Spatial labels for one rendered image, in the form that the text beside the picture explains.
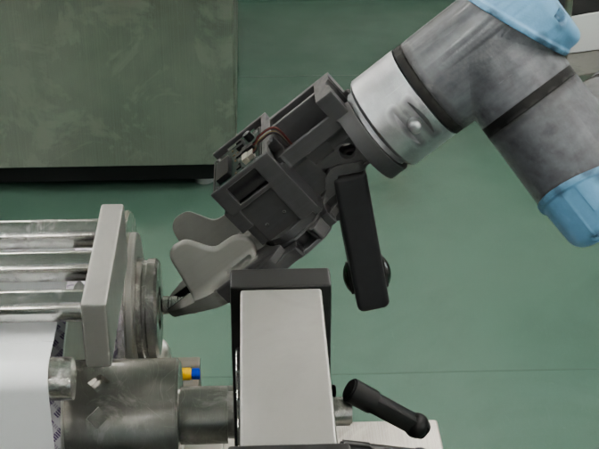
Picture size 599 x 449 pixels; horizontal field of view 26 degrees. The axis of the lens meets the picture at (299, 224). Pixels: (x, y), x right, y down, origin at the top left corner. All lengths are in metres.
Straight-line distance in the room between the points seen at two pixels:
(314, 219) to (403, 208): 2.90
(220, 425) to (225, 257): 0.26
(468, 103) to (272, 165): 0.14
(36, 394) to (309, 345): 0.12
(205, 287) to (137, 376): 0.27
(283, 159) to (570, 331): 2.43
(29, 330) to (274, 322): 0.11
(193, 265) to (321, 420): 0.42
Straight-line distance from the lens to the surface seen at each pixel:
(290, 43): 5.10
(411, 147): 0.91
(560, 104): 0.89
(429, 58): 0.89
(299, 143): 0.92
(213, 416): 0.71
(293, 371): 0.58
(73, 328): 0.74
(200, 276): 0.96
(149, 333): 0.95
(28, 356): 0.60
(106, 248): 0.64
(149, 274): 0.96
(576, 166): 0.89
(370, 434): 1.43
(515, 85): 0.89
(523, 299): 3.43
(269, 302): 0.63
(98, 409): 0.70
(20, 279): 0.64
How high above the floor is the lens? 1.77
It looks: 28 degrees down
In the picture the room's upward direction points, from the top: straight up
